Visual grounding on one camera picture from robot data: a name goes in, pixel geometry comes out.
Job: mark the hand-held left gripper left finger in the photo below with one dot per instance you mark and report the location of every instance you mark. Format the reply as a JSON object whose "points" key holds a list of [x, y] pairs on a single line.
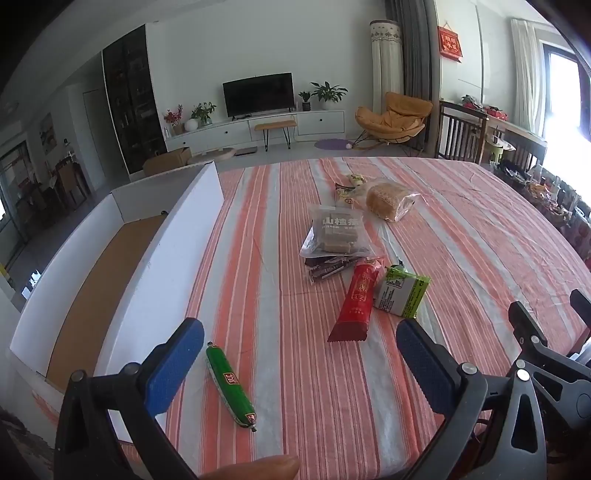
{"points": [[175, 364]]}

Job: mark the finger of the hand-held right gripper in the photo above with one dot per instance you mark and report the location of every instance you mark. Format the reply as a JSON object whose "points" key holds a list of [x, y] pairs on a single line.
{"points": [[581, 304], [531, 332]]}

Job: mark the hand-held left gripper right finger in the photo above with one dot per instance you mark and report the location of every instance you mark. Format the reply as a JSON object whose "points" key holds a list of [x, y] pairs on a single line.
{"points": [[425, 364]]}

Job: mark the green sausage stick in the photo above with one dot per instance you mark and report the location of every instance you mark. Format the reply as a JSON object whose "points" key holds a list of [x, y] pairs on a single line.
{"points": [[228, 383]]}

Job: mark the green and white snack packet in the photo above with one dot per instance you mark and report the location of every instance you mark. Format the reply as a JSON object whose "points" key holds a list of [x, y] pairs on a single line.
{"points": [[399, 293]]}

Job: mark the red snack packet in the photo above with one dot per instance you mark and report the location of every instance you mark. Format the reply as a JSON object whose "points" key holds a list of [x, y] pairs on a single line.
{"points": [[358, 300]]}

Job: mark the white cardboard box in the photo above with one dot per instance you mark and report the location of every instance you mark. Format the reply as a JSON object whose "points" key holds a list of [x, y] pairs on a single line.
{"points": [[175, 258]]}

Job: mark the clear bag of brown strips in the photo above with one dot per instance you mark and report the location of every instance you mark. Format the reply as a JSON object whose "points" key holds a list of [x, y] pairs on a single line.
{"points": [[337, 230]]}

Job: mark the person's left hand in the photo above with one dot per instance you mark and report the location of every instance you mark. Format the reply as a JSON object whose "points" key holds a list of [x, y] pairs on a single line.
{"points": [[254, 468]]}

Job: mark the striped orange tablecloth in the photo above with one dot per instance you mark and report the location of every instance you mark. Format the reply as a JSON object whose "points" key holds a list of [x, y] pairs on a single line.
{"points": [[286, 323]]}

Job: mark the black chocolate bar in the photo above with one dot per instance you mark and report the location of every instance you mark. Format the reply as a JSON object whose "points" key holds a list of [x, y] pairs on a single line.
{"points": [[330, 270]]}

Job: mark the bread in clear bag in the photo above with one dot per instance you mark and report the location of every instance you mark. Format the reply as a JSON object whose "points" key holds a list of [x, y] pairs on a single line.
{"points": [[385, 201]]}

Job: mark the cluttered side table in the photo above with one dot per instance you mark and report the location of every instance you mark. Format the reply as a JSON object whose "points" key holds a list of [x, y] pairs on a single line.
{"points": [[521, 138]]}

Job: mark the long yellow snack packet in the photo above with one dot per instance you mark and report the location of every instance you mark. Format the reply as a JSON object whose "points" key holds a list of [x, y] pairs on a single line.
{"points": [[346, 194]]}

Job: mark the small pale snack packet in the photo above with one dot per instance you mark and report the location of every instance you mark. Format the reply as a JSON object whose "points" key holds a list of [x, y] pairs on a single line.
{"points": [[357, 180]]}

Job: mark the brown cardboard box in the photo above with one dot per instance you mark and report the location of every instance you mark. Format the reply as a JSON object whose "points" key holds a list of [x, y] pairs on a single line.
{"points": [[166, 161]]}

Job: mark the dark wooden chair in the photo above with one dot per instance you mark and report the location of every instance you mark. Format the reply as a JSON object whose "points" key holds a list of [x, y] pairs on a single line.
{"points": [[461, 134]]}

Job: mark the white sheer curtain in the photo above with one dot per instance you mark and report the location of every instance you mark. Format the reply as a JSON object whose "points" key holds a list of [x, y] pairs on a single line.
{"points": [[526, 78]]}

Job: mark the purple round rug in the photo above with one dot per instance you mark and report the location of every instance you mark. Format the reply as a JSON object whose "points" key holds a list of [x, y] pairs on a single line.
{"points": [[330, 144]]}

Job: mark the white round vase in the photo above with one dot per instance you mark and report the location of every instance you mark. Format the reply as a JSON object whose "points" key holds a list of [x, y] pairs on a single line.
{"points": [[191, 124]]}

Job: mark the red flower plant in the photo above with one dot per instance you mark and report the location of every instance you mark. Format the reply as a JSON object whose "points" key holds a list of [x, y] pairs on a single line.
{"points": [[174, 117]]}

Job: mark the orange lounge chair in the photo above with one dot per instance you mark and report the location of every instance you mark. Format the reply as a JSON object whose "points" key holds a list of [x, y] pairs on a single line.
{"points": [[397, 117]]}

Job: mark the green potted plant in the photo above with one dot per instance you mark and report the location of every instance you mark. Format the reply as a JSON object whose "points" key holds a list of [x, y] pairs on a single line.
{"points": [[203, 113]]}

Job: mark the wooden bench with black legs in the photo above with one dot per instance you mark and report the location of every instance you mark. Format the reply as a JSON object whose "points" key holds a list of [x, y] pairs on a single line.
{"points": [[274, 124]]}

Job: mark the white television cabinet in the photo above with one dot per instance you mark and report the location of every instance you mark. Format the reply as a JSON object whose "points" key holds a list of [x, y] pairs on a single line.
{"points": [[318, 122]]}

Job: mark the dark glass cabinet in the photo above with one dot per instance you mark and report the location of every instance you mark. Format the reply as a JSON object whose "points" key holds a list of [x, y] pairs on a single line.
{"points": [[131, 101]]}

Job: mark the black television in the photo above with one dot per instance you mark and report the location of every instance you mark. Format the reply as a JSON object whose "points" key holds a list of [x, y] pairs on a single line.
{"points": [[258, 94]]}

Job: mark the large leafy potted plant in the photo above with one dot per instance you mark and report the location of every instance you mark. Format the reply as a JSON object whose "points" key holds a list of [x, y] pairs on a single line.
{"points": [[328, 92]]}

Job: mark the small potted plant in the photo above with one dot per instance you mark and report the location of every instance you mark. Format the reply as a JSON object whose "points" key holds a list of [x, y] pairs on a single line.
{"points": [[305, 98]]}

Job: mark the covered standing air conditioner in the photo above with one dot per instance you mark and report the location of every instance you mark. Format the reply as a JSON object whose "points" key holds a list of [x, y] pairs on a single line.
{"points": [[385, 69]]}

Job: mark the grey curtain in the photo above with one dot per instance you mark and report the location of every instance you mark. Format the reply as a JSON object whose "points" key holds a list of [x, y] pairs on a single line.
{"points": [[418, 50]]}

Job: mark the framed wall picture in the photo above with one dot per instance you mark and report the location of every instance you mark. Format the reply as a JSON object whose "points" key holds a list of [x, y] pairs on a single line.
{"points": [[48, 131]]}

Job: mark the red wall hanging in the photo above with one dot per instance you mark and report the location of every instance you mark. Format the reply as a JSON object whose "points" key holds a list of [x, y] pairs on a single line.
{"points": [[450, 44]]}

